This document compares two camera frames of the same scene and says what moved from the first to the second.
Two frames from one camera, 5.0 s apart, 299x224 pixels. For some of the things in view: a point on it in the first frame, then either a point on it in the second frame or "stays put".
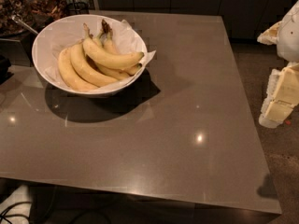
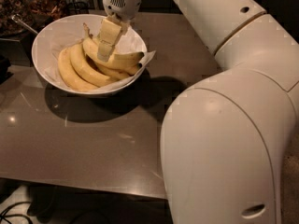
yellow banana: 107,57 stays put
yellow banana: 115,74 stays put
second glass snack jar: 45,3 stays put
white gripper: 290,36 to 122,4
